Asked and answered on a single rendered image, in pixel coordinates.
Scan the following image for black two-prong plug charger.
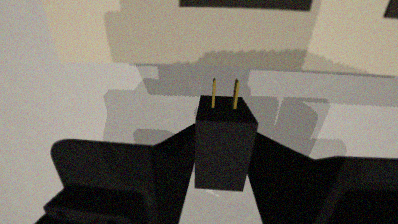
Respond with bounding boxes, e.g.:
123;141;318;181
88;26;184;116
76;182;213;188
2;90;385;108
195;78;258;192

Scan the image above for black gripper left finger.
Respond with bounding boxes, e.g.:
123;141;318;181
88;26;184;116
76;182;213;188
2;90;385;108
51;124;195;224

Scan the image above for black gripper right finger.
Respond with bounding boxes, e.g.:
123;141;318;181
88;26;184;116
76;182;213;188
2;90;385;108
247;132;398;224

